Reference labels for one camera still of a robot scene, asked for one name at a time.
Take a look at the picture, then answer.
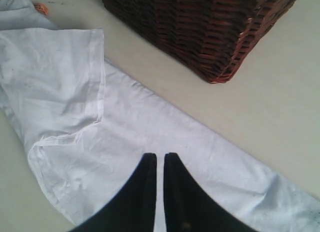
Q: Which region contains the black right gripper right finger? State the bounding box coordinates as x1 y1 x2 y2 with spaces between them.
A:
163 153 254 232

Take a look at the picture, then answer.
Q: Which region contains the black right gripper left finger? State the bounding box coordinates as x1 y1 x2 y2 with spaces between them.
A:
73 153 157 232

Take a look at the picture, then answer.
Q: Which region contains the white t-shirt with red lettering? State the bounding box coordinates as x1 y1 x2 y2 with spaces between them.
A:
0 0 320 232

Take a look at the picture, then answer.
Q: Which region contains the dark red wicker basket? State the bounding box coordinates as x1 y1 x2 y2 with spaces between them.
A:
102 0 296 84

